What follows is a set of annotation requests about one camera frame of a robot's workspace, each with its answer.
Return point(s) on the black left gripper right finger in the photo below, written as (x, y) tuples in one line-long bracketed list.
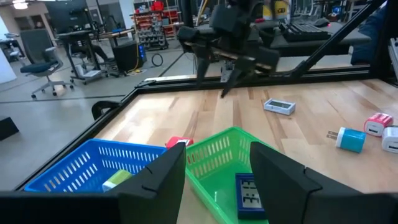
[(280, 186)]

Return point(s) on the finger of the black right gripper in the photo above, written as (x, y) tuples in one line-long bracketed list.
[(202, 70), (239, 76)]

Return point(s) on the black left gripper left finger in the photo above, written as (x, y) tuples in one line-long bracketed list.
[(155, 193)]

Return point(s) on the dark blue digital clock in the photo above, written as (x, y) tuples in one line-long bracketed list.
[(248, 199)]

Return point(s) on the green white usb charger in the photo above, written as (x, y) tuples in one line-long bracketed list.
[(116, 180)]

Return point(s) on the white digital clock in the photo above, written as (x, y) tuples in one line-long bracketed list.
[(280, 106)]

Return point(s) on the red white usb charger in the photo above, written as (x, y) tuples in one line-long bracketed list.
[(177, 141), (377, 124)]

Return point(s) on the green plastic basket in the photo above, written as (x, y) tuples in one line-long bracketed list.
[(217, 193)]

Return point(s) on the teal white usb charger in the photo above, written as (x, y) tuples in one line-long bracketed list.
[(351, 140)]

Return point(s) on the small white usb charger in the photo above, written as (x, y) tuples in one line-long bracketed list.
[(391, 139)]

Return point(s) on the grey office chair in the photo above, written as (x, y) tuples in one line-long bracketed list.
[(40, 67)]

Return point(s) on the yellow box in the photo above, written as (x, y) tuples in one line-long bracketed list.
[(280, 11)]

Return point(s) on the shelf with red bins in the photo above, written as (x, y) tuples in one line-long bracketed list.
[(152, 31)]

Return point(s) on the blue plastic basket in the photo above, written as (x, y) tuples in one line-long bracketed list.
[(84, 183)]

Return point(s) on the backlit black keyboard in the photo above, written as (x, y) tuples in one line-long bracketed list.
[(304, 31)]

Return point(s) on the black computer tower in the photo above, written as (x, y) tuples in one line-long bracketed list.
[(127, 57)]

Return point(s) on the black computer mouse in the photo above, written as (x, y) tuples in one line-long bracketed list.
[(321, 22)]

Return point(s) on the black standing desk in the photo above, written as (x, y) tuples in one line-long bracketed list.
[(73, 34)]

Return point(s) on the black monitor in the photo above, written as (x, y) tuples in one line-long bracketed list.
[(65, 15)]

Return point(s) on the black floor box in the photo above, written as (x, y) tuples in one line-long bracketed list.
[(7, 127)]

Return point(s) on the black metal table frame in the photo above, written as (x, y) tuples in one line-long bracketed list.
[(174, 84)]

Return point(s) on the black frame clamp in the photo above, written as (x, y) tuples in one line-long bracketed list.
[(99, 107)]

